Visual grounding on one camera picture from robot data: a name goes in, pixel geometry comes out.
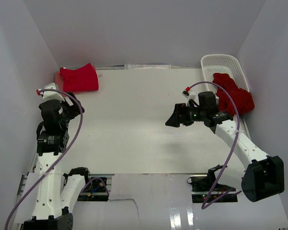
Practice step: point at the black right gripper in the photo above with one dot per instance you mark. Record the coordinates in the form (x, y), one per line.
(174, 120)

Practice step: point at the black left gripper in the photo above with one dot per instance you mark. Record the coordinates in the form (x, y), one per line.
(74, 109)

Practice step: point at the bright red t shirt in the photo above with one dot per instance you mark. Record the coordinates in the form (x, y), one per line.
(80, 79)

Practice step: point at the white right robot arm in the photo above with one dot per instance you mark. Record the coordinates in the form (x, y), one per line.
(264, 174)

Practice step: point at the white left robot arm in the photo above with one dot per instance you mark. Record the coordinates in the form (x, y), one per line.
(57, 192)

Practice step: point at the folded salmon pink t shirt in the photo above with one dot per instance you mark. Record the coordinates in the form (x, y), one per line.
(58, 80)

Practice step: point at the white plastic perforated basket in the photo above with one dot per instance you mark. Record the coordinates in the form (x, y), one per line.
(225, 64)

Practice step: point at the dark red crumpled t shirt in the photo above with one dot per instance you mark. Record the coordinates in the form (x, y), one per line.
(243, 99)

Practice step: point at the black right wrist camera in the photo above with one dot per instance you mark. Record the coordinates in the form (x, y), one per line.
(205, 101)

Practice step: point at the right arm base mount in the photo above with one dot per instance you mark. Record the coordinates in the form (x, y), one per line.
(201, 186)

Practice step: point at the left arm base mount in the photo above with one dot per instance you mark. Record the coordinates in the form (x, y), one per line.
(96, 191)

